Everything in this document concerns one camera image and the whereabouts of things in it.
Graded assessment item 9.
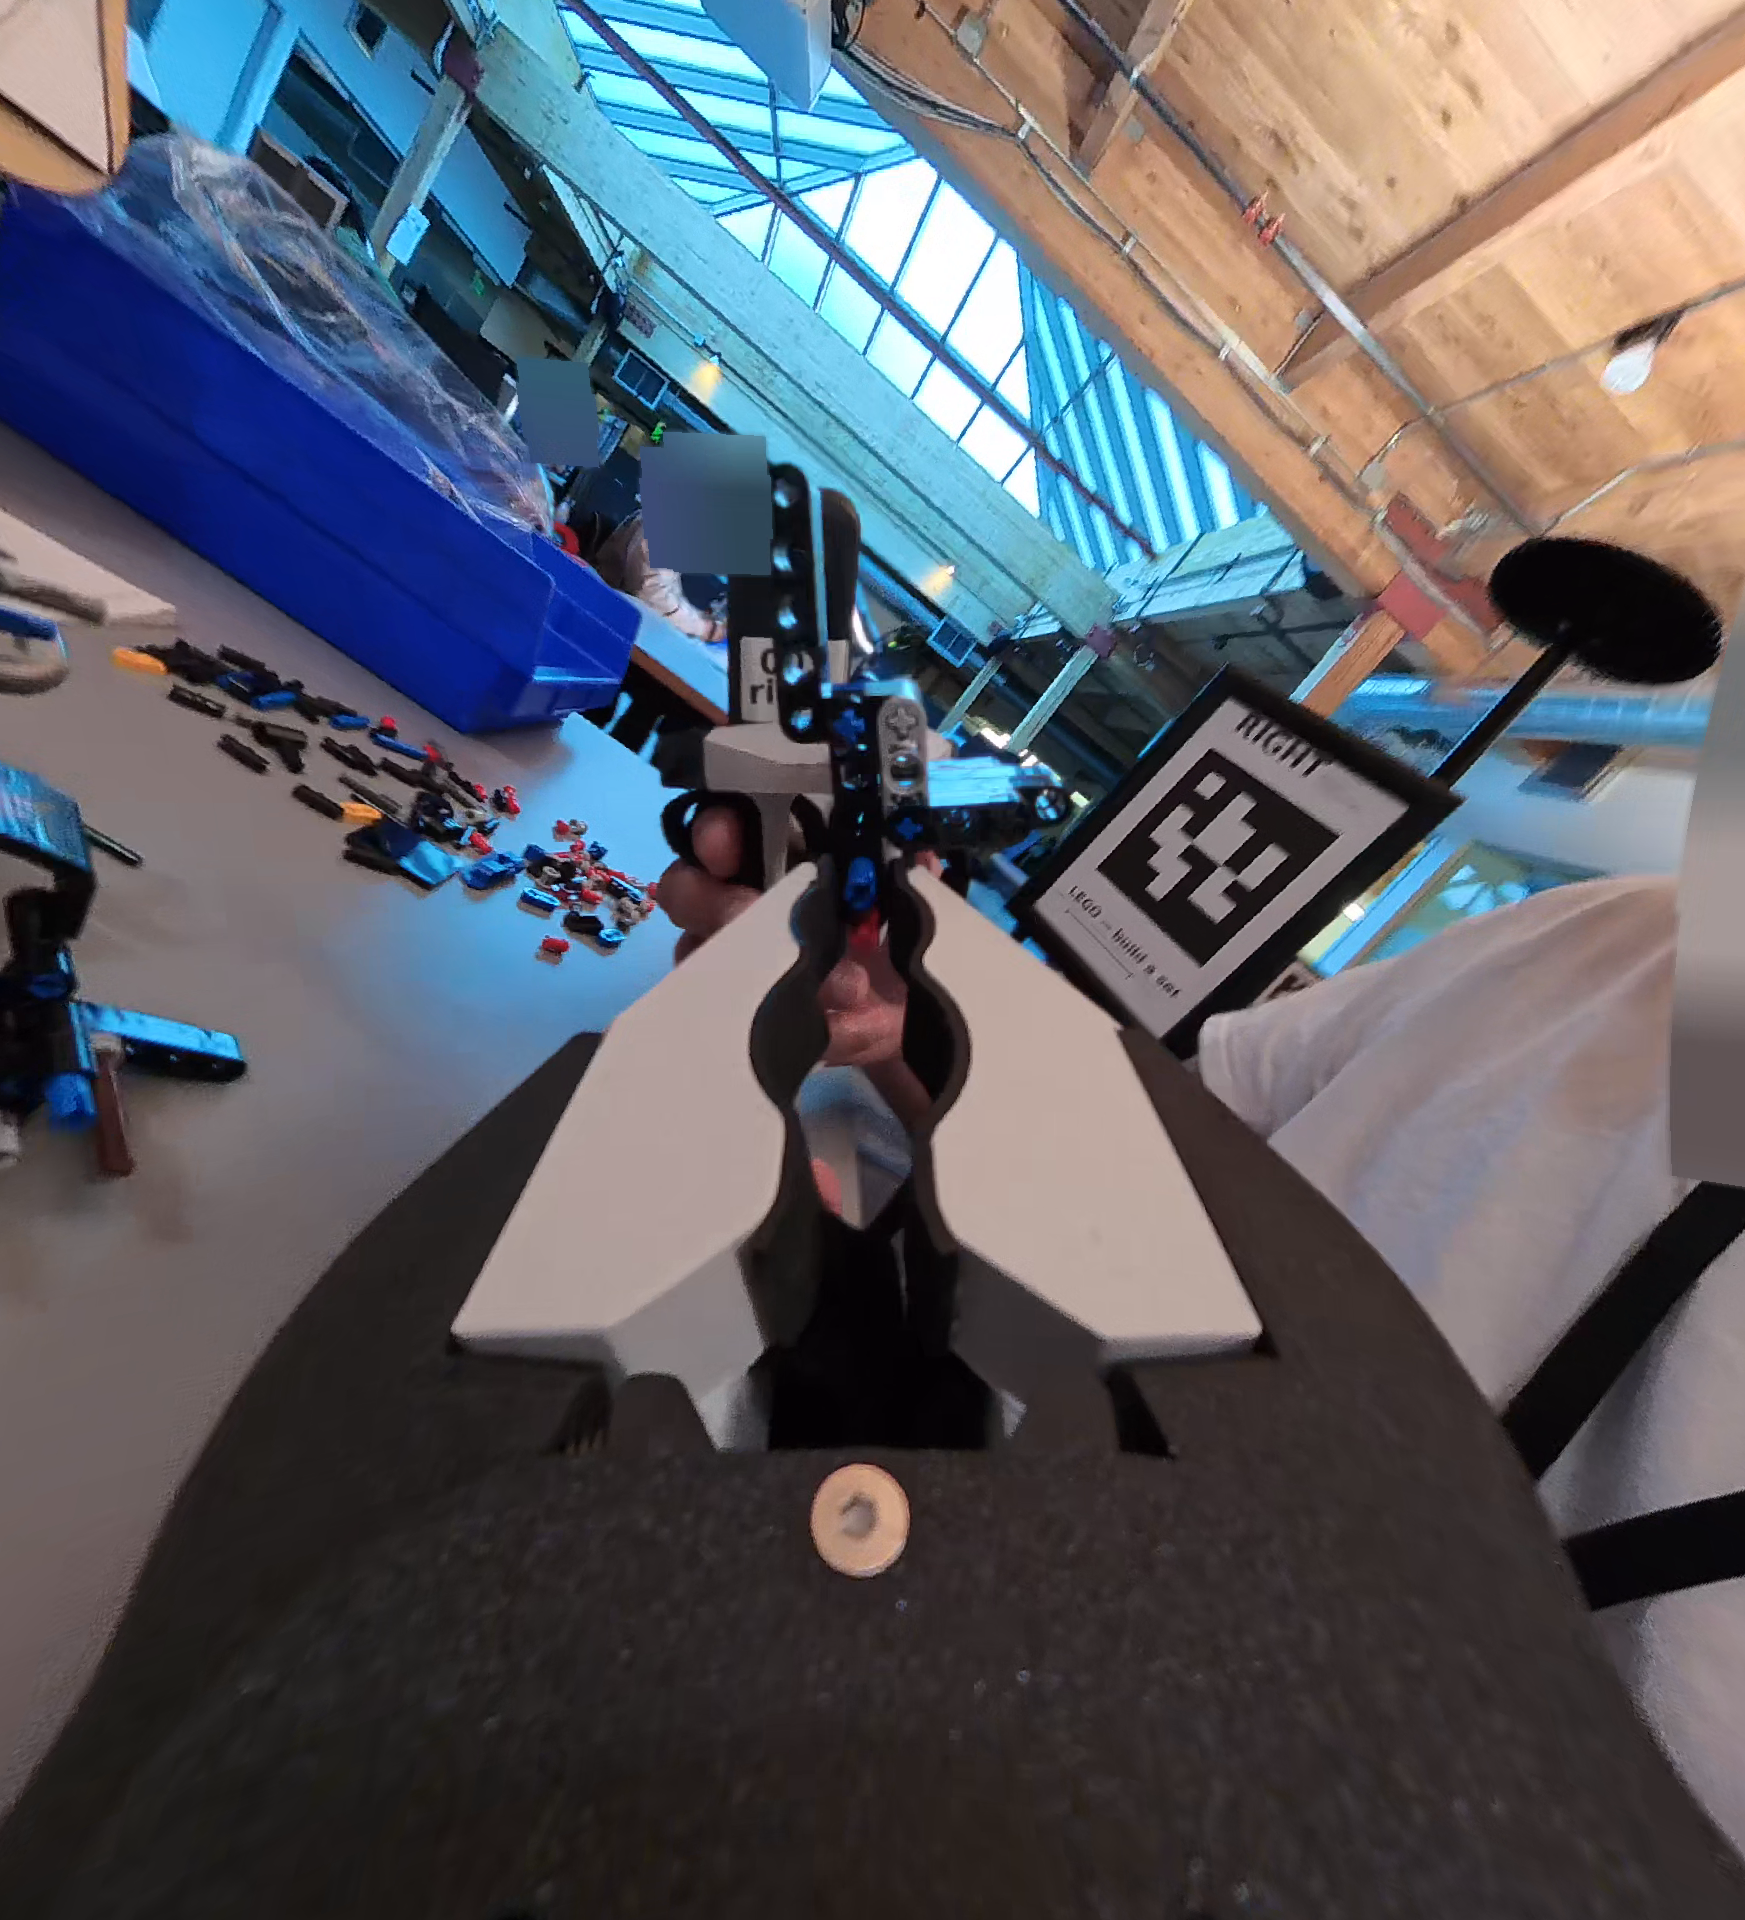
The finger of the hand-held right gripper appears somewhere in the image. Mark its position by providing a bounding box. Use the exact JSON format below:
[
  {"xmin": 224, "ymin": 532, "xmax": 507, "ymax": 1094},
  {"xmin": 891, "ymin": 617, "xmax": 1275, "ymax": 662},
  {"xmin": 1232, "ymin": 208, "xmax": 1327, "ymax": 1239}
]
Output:
[{"xmin": 699, "ymin": 721, "xmax": 836, "ymax": 895}]

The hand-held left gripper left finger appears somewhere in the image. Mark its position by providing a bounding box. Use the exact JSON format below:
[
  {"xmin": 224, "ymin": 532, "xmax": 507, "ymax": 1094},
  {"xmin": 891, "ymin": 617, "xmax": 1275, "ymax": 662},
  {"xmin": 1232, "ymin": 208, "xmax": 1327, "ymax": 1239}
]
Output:
[{"xmin": 453, "ymin": 858, "xmax": 836, "ymax": 1378}]

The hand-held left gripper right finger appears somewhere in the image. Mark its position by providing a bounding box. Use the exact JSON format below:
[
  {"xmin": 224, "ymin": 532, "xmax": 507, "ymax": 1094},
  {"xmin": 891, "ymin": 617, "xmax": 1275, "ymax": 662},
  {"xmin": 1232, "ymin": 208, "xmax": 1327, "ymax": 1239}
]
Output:
[{"xmin": 903, "ymin": 870, "xmax": 1267, "ymax": 1425}]

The blue black lego sub-assembly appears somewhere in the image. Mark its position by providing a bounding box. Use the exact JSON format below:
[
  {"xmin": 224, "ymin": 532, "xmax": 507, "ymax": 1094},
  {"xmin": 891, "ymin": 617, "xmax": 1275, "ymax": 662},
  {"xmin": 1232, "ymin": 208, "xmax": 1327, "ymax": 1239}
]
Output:
[{"xmin": 770, "ymin": 466, "xmax": 1069, "ymax": 962}]

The pile of small lego pieces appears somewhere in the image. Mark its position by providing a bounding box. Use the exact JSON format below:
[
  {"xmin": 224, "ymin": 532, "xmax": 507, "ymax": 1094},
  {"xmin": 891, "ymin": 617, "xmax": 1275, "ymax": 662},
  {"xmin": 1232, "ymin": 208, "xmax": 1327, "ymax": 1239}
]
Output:
[{"xmin": 115, "ymin": 638, "xmax": 665, "ymax": 962}]

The flame sticker lego truck model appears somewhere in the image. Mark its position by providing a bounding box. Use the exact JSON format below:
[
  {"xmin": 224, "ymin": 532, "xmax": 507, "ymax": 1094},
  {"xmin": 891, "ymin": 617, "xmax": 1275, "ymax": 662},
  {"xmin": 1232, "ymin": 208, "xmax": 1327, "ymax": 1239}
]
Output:
[{"xmin": 0, "ymin": 733, "xmax": 247, "ymax": 1177}]

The lego set box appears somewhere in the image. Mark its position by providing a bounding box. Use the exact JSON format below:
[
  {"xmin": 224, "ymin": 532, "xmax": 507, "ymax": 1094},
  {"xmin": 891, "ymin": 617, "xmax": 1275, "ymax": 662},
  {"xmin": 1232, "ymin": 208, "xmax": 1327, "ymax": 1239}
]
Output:
[{"xmin": 0, "ymin": 0, "xmax": 132, "ymax": 190}]

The black framed marker sign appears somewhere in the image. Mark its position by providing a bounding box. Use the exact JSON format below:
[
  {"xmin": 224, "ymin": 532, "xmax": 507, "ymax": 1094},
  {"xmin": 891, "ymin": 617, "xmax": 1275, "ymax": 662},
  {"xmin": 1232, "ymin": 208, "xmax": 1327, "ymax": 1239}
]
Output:
[{"xmin": 1015, "ymin": 667, "xmax": 1459, "ymax": 1058}]

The person's white shirt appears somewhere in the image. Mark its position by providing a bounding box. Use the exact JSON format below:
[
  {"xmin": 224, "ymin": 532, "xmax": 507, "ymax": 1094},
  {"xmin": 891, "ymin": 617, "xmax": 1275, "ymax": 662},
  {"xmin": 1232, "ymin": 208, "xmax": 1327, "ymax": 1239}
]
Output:
[{"xmin": 1200, "ymin": 877, "xmax": 1745, "ymax": 1920}]

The blue plastic bin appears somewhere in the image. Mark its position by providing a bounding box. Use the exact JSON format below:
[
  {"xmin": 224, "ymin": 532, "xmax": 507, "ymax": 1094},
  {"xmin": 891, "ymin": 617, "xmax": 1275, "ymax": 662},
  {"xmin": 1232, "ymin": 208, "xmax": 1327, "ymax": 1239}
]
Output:
[{"xmin": 0, "ymin": 188, "xmax": 644, "ymax": 735}]

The clear plastic bag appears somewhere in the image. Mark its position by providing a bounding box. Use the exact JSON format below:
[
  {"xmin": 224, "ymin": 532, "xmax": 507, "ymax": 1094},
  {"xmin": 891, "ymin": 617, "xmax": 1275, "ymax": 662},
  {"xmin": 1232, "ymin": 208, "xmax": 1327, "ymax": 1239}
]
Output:
[{"xmin": 90, "ymin": 125, "xmax": 560, "ymax": 532}]

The instruction booklet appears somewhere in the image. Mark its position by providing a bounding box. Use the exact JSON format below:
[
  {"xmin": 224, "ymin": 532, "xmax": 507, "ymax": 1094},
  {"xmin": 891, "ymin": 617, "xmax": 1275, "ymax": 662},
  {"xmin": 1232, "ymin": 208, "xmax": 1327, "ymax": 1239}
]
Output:
[{"xmin": 0, "ymin": 458, "xmax": 176, "ymax": 624}]

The black round disc on rod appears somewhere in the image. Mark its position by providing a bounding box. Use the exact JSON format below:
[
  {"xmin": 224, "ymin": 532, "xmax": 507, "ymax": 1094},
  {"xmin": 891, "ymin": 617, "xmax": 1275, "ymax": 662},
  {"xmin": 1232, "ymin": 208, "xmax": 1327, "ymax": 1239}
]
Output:
[{"xmin": 1434, "ymin": 538, "xmax": 1724, "ymax": 790}]

